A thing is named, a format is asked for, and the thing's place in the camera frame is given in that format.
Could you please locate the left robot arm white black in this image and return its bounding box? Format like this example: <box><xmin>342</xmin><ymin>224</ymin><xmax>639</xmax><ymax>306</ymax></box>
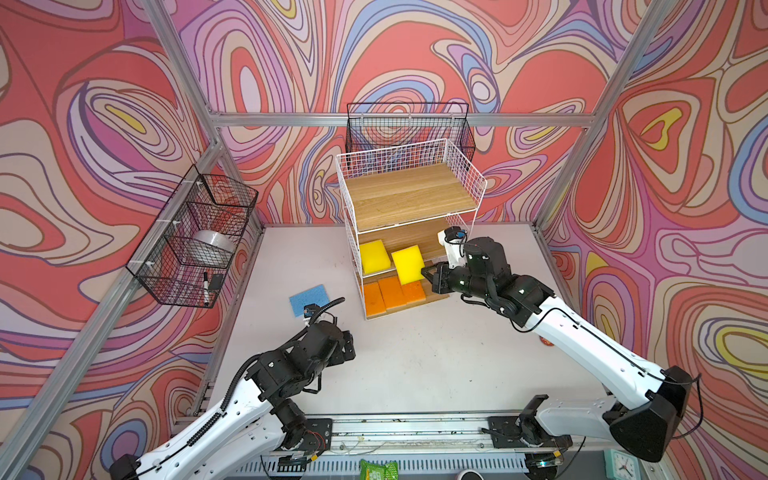
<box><xmin>109</xmin><ymin>298</ymin><xmax>356</xmax><ymax>479</ymax></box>

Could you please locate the blue sponge left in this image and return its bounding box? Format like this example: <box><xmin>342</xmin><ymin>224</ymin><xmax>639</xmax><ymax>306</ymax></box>
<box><xmin>289</xmin><ymin>284</ymin><xmax>329</xmax><ymax>317</ymax></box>

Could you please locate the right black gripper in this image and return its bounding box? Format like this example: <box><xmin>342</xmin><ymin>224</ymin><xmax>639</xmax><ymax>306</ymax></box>
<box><xmin>420</xmin><ymin>259</ymin><xmax>492</xmax><ymax>299</ymax></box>

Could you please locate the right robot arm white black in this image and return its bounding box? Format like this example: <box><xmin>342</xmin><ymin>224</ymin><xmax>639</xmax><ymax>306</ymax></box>
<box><xmin>421</xmin><ymin>227</ymin><xmax>699</xmax><ymax>463</ymax></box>

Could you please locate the green snack packet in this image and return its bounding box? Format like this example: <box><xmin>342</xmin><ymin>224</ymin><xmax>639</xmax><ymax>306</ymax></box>
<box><xmin>359</xmin><ymin>460</ymin><xmax>399</xmax><ymax>480</ymax></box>

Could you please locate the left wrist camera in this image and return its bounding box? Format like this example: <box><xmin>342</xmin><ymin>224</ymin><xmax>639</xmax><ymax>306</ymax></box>
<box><xmin>303</xmin><ymin>303</ymin><xmax>321</xmax><ymax>320</ymax></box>

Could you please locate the teal alarm clock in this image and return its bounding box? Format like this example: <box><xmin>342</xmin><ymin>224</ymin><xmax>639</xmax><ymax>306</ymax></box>
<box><xmin>604</xmin><ymin>450</ymin><xmax>642</xmax><ymax>480</ymax></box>

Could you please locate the black wire basket wall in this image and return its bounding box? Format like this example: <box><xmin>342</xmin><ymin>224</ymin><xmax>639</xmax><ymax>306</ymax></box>
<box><xmin>345</xmin><ymin>100</ymin><xmax>476</xmax><ymax>160</ymax></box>
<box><xmin>126</xmin><ymin>166</ymin><xmax>258</xmax><ymax>309</ymax></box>

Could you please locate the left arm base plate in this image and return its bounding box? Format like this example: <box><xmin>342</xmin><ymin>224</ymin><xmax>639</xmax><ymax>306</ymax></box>
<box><xmin>277</xmin><ymin>417</ymin><xmax>333</xmax><ymax>454</ymax></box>

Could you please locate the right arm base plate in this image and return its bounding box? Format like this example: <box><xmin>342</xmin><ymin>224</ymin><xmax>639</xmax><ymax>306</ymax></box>
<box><xmin>480</xmin><ymin>416</ymin><xmax>573</xmax><ymax>449</ymax></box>

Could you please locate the white wire wooden shelf rack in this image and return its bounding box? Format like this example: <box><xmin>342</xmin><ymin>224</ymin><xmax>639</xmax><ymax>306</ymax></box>
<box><xmin>335</xmin><ymin>139</ymin><xmax>488</xmax><ymax>320</ymax></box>

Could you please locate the black marker pen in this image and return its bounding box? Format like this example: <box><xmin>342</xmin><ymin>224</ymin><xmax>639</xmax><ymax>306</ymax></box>
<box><xmin>202</xmin><ymin>271</ymin><xmax>210</xmax><ymax>307</ymax></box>

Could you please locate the orange sponge with pale back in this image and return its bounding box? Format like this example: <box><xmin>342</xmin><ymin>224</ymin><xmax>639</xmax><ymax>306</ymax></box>
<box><xmin>363</xmin><ymin>282</ymin><xmax>387</xmax><ymax>318</ymax></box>

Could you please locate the yellow sponge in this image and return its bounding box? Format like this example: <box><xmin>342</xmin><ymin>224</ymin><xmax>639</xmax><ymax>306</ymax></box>
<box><xmin>360</xmin><ymin>240</ymin><xmax>391</xmax><ymax>275</ymax></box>
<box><xmin>391</xmin><ymin>245</ymin><xmax>425</xmax><ymax>285</ymax></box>

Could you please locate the black wire basket back wall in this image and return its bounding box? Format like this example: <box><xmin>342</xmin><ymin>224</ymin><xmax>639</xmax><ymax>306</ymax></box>
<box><xmin>345</xmin><ymin>100</ymin><xmax>476</xmax><ymax>160</ymax></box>

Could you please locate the black wire basket left wall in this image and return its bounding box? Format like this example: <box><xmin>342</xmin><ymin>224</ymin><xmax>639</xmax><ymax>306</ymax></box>
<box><xmin>126</xmin><ymin>166</ymin><xmax>258</xmax><ymax>309</ymax></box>

